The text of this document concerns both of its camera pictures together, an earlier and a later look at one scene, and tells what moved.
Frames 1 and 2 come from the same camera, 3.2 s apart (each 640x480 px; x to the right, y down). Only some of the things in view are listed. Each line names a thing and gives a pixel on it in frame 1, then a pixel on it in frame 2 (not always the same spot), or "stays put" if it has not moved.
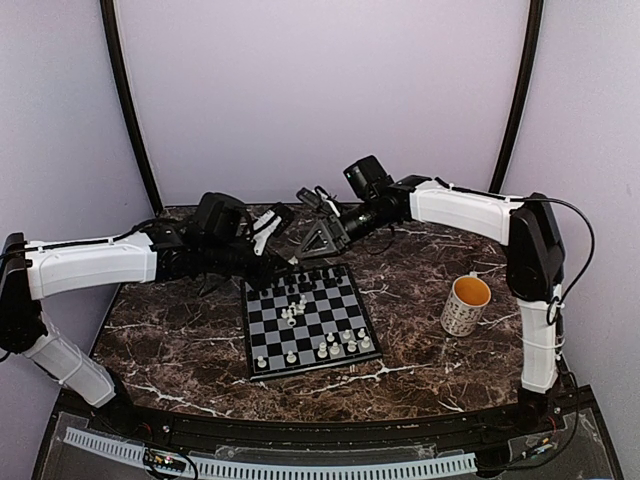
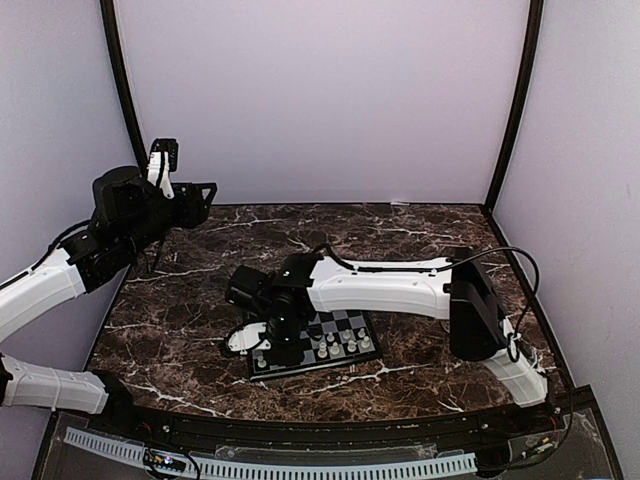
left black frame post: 109,16 stays put
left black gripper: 264,276 to 193,210
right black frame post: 536,15 stays put
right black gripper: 332,224 to 293,355
